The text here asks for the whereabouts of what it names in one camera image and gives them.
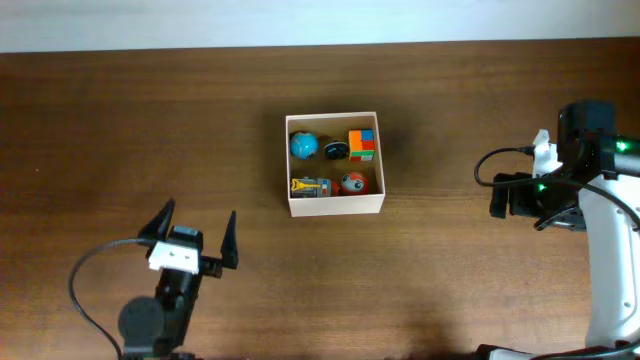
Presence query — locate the multicoloured puzzle cube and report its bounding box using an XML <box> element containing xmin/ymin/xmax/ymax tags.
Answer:
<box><xmin>348</xmin><ymin>129</ymin><xmax>376</xmax><ymax>162</ymax></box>

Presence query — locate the red grey toy fire truck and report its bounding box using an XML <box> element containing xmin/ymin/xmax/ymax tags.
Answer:
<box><xmin>290</xmin><ymin>177</ymin><xmax>340</xmax><ymax>198</ymax></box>

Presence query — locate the pink cardboard box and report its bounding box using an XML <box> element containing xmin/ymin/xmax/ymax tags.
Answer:
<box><xmin>285</xmin><ymin>112</ymin><xmax>386</xmax><ymax>217</ymax></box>

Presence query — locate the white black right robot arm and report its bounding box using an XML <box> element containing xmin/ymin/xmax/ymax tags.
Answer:
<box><xmin>476</xmin><ymin>100</ymin><xmax>639</xmax><ymax>359</ymax></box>

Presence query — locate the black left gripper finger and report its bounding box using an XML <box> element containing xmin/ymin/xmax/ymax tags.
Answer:
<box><xmin>138</xmin><ymin>198</ymin><xmax>175</xmax><ymax>240</ymax></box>
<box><xmin>220</xmin><ymin>211</ymin><xmax>239</xmax><ymax>270</ymax></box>

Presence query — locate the small black round container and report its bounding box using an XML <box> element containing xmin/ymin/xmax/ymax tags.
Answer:
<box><xmin>324</xmin><ymin>141</ymin><xmax>350</xmax><ymax>160</ymax></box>

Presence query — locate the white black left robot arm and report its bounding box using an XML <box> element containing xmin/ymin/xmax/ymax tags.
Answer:
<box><xmin>118</xmin><ymin>199</ymin><xmax>239</xmax><ymax>360</ymax></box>

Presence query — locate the pink grey toy ball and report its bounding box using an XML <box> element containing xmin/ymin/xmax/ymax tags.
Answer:
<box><xmin>340</xmin><ymin>172</ymin><xmax>369</xmax><ymax>196</ymax></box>

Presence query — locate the blue grey toy ball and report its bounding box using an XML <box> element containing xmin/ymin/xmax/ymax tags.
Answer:
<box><xmin>289</xmin><ymin>131</ymin><xmax>319</xmax><ymax>160</ymax></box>

